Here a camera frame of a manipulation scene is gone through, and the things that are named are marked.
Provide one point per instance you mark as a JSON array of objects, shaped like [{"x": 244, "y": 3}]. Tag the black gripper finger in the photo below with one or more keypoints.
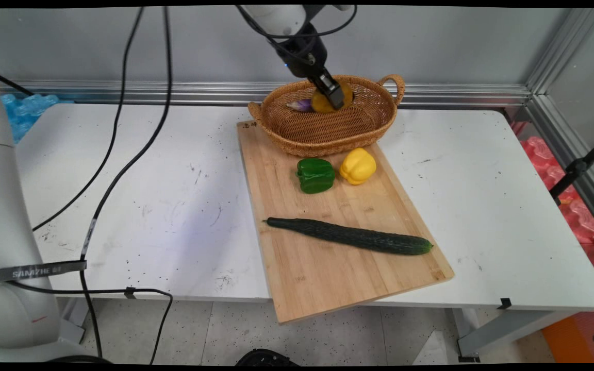
[
  {"x": 328, "y": 94},
  {"x": 335, "y": 86}
]

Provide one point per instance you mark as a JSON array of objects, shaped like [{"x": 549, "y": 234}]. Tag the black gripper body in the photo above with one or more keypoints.
[{"x": 304, "y": 56}]

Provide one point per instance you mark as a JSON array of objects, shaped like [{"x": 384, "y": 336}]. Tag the dark orange-yellow bell pepper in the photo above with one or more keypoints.
[{"x": 323, "y": 104}]

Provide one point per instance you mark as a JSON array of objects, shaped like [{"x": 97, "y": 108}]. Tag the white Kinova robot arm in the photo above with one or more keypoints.
[{"x": 8, "y": 206}]

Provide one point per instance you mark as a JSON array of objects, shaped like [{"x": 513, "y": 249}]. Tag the purple eggplant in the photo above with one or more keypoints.
[{"x": 301, "y": 105}]

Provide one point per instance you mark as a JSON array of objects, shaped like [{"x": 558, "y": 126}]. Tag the woven wicker basket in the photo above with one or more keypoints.
[{"x": 323, "y": 134}]

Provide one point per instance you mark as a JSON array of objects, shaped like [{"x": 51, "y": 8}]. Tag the bright yellow bell pepper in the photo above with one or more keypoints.
[{"x": 358, "y": 166}]

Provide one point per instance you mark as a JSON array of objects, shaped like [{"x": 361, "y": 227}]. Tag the green bell pepper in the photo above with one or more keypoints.
[{"x": 316, "y": 175}]

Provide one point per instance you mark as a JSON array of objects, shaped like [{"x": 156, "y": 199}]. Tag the long dark green cucumber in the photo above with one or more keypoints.
[{"x": 353, "y": 236}]

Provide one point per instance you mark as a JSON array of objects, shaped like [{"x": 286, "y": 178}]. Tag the bamboo cutting board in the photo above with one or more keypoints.
[{"x": 323, "y": 268}]

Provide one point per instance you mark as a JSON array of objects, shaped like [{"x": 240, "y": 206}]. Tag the black tripod stand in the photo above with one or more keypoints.
[{"x": 578, "y": 167}]

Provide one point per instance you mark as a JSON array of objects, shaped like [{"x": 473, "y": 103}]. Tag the red bubble foam sheet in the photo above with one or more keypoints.
[{"x": 575, "y": 211}]

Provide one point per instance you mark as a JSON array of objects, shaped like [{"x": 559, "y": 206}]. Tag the black round object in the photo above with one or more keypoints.
[{"x": 266, "y": 358}]

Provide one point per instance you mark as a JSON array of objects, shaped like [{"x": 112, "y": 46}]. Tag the blue bubble foam sheet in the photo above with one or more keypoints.
[{"x": 29, "y": 111}]

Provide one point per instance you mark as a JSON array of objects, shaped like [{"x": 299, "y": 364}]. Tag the grey table leg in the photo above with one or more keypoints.
[{"x": 508, "y": 330}]

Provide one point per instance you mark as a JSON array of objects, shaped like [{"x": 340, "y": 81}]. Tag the orange floor mat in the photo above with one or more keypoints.
[{"x": 570, "y": 340}]

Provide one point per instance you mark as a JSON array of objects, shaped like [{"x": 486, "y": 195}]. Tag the horizontal aluminium frame rail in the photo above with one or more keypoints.
[{"x": 121, "y": 91}]

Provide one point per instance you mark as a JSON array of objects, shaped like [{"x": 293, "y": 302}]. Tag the aluminium corner frame post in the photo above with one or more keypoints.
[{"x": 560, "y": 67}]

